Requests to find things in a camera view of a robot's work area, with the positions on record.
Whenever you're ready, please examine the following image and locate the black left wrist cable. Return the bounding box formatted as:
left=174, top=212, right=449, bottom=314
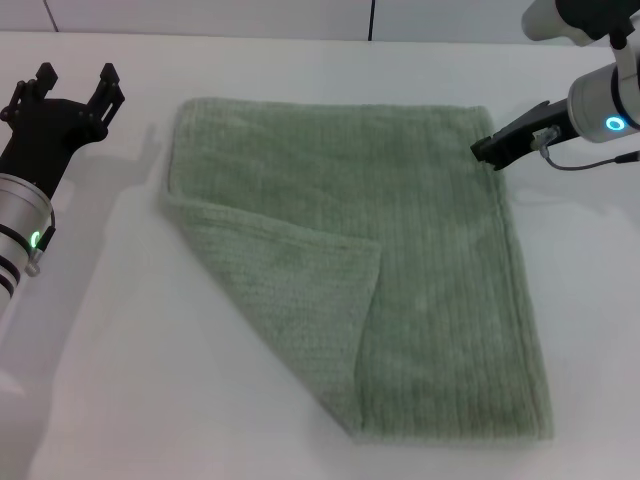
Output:
left=34, top=207, right=57, bottom=251

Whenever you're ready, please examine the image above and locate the grey right wrist cable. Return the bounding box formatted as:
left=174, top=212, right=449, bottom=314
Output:
left=532, top=127, right=640, bottom=172

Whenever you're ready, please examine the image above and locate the green ribbed towel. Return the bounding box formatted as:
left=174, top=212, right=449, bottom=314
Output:
left=159, top=97, right=556, bottom=444

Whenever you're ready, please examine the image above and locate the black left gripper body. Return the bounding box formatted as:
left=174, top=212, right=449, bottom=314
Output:
left=0, top=98, right=109, bottom=194

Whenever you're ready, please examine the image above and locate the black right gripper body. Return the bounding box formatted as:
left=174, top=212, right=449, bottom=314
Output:
left=492, top=99, right=580, bottom=171

